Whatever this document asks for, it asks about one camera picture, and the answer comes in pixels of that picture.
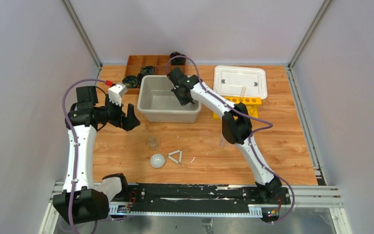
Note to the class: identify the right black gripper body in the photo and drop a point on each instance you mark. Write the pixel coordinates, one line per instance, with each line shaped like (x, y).
(184, 100)

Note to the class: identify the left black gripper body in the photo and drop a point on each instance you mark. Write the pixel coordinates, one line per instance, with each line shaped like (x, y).
(120, 115)

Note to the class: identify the white plastic bin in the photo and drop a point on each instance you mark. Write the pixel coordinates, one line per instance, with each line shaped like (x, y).
(158, 103)

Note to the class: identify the small clear glass jar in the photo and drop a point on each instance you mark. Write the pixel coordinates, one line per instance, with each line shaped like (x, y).
(153, 143)

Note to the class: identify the clear test tube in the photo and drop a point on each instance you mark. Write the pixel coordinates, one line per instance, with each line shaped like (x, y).
(243, 91)

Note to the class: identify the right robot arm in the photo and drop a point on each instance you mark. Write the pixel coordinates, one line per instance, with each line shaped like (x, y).
(236, 126)

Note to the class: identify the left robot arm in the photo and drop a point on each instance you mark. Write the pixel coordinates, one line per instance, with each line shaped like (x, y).
(81, 201)

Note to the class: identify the black round lens part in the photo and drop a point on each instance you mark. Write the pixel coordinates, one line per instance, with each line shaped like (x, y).
(147, 70)
(130, 81)
(139, 78)
(177, 59)

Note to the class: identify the white bin lid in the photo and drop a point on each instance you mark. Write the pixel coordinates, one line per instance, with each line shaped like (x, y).
(230, 80)

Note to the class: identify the wooden compartment tray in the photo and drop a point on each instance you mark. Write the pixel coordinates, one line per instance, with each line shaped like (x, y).
(160, 62)

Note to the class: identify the white round dish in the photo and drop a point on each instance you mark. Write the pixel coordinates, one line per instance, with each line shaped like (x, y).
(157, 160)

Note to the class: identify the white clay triangle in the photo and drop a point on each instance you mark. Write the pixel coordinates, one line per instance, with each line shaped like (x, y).
(176, 156)

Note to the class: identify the clear acrylic tube rack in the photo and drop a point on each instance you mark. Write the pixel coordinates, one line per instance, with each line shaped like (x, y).
(223, 143)

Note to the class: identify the yellow test tube rack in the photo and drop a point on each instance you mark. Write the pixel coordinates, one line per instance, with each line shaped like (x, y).
(251, 104)

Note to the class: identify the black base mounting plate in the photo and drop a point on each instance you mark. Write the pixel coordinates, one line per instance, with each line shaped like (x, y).
(184, 199)

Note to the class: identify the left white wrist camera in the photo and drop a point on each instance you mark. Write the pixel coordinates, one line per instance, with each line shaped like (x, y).
(116, 93)

